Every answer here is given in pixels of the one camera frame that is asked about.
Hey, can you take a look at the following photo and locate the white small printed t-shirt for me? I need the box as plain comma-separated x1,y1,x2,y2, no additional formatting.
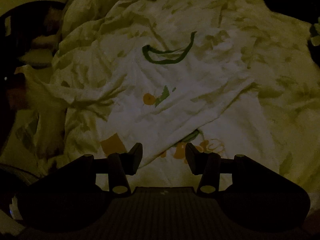
100,31,281,181

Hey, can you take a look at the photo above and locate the floral cream bed sheet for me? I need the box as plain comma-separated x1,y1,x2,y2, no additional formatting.
15,0,319,210

